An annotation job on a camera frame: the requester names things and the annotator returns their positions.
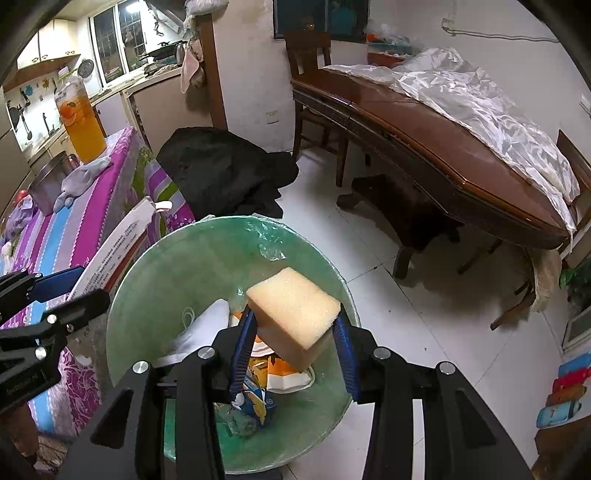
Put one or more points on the green trash bin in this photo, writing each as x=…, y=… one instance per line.
x=207, y=258

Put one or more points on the red apple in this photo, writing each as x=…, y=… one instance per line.
x=21, y=197

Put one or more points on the blue snack packet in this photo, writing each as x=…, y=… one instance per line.
x=256, y=401

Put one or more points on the metal pot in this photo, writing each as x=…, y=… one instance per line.
x=48, y=184

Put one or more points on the black cloth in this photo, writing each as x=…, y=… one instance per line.
x=221, y=175

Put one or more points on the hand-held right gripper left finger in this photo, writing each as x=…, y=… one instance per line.
x=242, y=355

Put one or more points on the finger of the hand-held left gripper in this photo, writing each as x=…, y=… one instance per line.
x=83, y=307
x=55, y=281

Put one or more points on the green plant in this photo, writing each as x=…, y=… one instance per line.
x=572, y=277

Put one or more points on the wall socket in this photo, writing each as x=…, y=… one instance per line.
x=273, y=117

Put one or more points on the hanging white plastic bag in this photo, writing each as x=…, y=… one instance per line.
x=201, y=5

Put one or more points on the orange white wrapper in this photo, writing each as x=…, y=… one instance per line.
x=279, y=371

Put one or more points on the white plastic sheet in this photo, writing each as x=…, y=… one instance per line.
x=485, y=110

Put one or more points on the red slipper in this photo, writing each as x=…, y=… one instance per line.
x=570, y=381

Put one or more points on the white printed packet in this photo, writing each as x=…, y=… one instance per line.
x=117, y=251

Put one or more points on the orange juice bottle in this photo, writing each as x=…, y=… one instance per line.
x=83, y=124

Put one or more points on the dark wooden chair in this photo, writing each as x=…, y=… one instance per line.
x=309, y=55

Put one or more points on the red bowl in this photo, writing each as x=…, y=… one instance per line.
x=385, y=57

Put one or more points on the hanging pink towel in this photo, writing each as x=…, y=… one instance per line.
x=191, y=64

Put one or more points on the dark room window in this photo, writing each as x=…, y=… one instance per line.
x=332, y=18

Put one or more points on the brown wooden chair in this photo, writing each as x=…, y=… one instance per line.
x=572, y=157

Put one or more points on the purple plastic bag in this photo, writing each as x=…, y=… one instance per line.
x=16, y=221

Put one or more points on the beige cloth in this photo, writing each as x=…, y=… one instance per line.
x=547, y=281

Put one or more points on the yellow sponge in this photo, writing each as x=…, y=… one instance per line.
x=291, y=314

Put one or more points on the brown wooden dining table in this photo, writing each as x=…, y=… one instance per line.
x=415, y=138

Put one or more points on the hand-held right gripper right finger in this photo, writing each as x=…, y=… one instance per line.
x=346, y=355

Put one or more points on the person's left forearm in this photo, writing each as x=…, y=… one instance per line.
x=18, y=429

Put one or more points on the orange slipper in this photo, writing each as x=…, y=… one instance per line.
x=565, y=394

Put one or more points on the grey glove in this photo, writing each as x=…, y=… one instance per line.
x=81, y=180

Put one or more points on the kitchen base cabinets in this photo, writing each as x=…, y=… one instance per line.
x=157, y=106

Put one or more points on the kitchen wall cupboards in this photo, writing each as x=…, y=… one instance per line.
x=41, y=46

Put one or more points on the kitchen window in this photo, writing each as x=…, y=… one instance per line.
x=122, y=37

